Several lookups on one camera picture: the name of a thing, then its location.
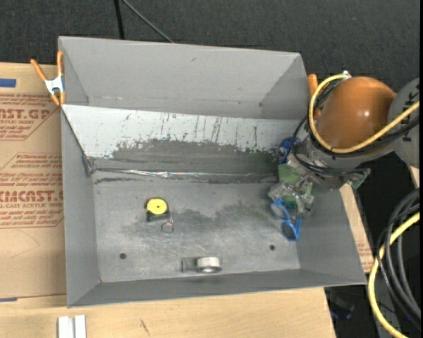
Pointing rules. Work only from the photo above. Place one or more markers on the grey metal bin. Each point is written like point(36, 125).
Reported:
point(204, 203)

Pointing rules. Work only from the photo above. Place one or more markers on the yellow and black tape measure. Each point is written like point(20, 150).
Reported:
point(157, 207)

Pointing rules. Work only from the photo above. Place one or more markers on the silver tape roll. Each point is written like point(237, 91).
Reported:
point(208, 263)

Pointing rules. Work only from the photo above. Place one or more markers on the blue sunglasses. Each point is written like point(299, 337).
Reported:
point(288, 230)

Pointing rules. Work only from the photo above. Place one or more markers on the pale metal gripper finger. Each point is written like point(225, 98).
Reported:
point(305, 203)
point(279, 191)

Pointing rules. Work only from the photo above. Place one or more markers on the brown cardboard board red print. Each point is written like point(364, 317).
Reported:
point(28, 245)

